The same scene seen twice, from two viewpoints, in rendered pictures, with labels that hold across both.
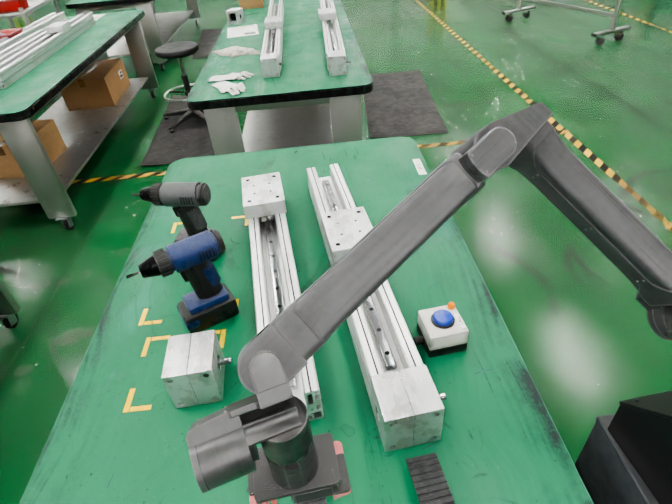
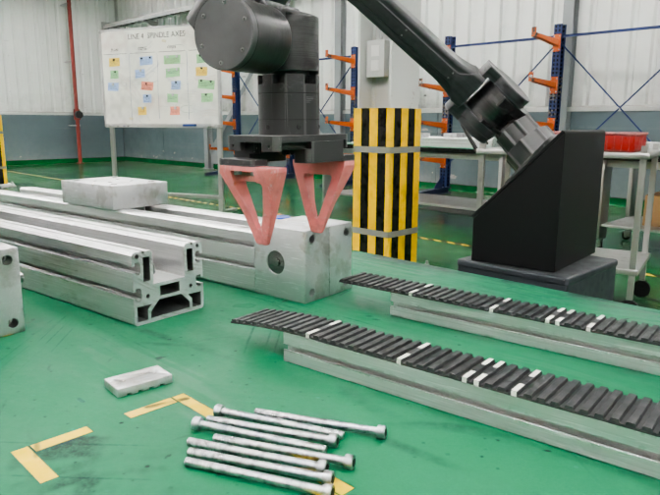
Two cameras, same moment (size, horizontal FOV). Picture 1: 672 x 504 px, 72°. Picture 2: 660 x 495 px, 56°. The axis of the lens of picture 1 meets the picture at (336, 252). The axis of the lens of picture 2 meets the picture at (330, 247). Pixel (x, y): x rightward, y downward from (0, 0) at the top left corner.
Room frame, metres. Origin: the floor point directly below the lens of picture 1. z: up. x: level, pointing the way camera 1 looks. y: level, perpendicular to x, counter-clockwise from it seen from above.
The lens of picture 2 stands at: (-0.18, 0.46, 1.01)
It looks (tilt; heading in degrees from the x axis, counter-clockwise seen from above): 11 degrees down; 316
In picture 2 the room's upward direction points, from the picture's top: straight up
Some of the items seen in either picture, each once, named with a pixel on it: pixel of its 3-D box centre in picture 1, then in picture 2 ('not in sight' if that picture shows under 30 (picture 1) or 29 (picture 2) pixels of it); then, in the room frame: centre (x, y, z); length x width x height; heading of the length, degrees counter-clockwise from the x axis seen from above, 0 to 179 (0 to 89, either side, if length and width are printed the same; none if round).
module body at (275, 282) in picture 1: (274, 268); (9, 242); (0.87, 0.15, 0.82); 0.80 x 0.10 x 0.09; 8
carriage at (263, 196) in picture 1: (264, 198); not in sight; (1.12, 0.19, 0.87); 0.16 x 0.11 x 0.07; 8
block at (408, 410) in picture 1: (412, 406); (309, 255); (0.45, -0.11, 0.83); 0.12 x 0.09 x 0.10; 98
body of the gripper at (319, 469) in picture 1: (292, 457); (289, 114); (0.28, 0.07, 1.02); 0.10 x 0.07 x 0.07; 97
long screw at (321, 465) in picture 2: not in sight; (254, 454); (0.14, 0.22, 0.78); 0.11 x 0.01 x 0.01; 25
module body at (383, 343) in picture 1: (350, 254); (116, 226); (0.89, -0.04, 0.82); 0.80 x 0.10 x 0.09; 8
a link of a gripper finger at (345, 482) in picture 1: (320, 480); (307, 188); (0.29, 0.05, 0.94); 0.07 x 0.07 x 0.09; 7
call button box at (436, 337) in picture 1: (437, 330); not in sight; (0.63, -0.19, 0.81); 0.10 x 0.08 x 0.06; 98
